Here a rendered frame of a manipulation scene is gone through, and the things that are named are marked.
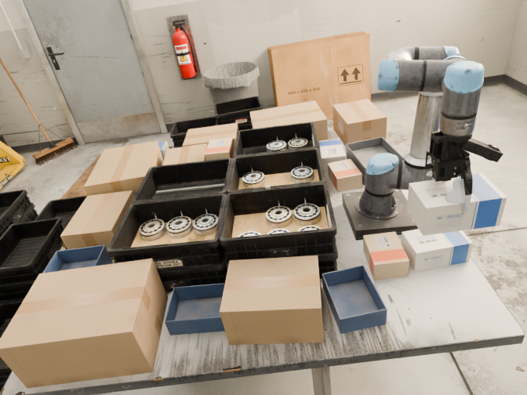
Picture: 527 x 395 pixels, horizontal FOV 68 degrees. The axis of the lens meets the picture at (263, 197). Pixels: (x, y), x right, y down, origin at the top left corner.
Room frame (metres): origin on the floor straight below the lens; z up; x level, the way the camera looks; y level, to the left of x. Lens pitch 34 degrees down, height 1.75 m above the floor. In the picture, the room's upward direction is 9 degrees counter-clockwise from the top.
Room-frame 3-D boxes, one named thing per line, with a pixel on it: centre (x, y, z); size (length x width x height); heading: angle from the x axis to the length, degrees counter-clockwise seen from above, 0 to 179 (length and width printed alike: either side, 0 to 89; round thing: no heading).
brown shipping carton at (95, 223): (1.45, 0.72, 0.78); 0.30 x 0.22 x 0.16; 175
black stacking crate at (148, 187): (1.49, 0.33, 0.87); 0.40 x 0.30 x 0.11; 84
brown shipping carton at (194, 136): (2.10, 0.24, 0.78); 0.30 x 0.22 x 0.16; 85
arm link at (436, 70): (0.91, -0.49, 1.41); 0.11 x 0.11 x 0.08; 70
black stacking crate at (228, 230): (1.15, -0.04, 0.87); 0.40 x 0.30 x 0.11; 84
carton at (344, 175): (1.61, -0.41, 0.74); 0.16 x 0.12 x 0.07; 3
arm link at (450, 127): (0.81, -0.48, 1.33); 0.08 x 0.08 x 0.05
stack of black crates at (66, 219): (2.10, 1.29, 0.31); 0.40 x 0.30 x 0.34; 177
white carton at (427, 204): (0.81, -0.50, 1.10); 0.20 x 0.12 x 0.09; 87
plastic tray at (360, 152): (1.69, -0.58, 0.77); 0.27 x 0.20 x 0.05; 4
